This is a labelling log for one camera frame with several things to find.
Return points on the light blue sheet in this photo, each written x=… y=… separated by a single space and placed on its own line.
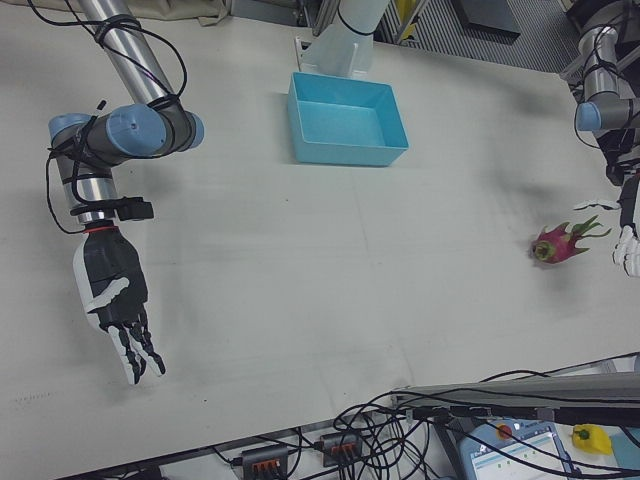
x=627 y=452

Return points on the black monitor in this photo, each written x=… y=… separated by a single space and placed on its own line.
x=525 y=392

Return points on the yellow bell pepper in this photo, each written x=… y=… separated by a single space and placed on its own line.
x=590 y=439

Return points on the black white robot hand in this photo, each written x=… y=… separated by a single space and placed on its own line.
x=631 y=210
x=110 y=270

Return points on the light blue plastic bin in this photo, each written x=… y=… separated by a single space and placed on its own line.
x=345 y=125

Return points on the pink dragon fruit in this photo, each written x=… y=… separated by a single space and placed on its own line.
x=552 y=245

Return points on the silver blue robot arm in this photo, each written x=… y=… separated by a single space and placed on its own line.
x=600 y=85
x=130 y=75

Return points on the beige cloth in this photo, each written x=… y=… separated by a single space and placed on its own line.
x=210 y=12

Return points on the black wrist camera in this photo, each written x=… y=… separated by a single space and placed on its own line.
x=135 y=208

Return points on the teach pendant with red button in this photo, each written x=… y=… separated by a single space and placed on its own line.
x=510 y=455

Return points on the black flat tray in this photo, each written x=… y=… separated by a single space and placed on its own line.
x=487 y=15

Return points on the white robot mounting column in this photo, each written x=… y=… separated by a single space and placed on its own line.
x=345 y=45

